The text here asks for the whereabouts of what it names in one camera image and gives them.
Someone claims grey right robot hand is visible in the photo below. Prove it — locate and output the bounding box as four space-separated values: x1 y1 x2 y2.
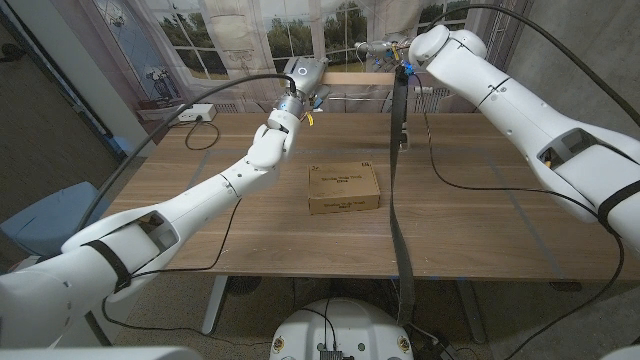
355 39 416 76

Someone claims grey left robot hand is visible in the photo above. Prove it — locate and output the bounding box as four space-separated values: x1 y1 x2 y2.
272 56 330 119

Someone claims wooden bar with metal clips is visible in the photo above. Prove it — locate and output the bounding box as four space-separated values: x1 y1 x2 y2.
319 71 401 101

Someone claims black belt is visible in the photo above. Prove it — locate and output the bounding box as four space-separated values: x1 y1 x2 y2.
388 64 417 327

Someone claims brown cardboard box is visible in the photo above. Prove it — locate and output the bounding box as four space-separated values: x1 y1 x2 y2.
307 160 381 215

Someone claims printed window backdrop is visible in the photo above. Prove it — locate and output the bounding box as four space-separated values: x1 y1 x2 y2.
49 0 534 146

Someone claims white power strip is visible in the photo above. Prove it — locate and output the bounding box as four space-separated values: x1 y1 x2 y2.
175 103 218 123

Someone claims black round floor fan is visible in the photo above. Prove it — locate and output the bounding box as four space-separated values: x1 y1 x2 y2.
224 276 263 296

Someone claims white table leg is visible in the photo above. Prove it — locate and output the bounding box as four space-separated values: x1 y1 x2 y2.
201 274 230 336
452 278 487 345

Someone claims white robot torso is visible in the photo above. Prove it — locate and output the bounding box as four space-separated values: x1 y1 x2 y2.
269 298 415 360

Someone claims blue chair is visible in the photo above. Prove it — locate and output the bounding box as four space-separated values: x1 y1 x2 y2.
0 181 109 256

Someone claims black power adapter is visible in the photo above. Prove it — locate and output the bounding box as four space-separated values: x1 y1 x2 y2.
414 339 461 360

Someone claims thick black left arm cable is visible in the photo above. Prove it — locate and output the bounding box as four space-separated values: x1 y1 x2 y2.
74 73 299 234

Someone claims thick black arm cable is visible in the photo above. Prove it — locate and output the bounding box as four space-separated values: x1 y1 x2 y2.
74 73 299 234
424 3 640 126

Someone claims thin black right arm wire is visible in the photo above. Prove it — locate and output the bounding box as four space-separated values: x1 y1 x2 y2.
413 73 626 360

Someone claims thin black arm wire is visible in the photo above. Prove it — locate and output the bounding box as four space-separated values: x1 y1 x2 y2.
102 197 274 346
413 73 626 360

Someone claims black power strip cable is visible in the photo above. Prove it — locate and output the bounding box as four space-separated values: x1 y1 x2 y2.
184 119 221 152

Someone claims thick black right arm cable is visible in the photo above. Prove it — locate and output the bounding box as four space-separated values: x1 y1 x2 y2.
424 3 640 126

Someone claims thin black left arm wire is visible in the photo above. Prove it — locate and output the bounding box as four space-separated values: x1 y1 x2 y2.
102 197 274 346

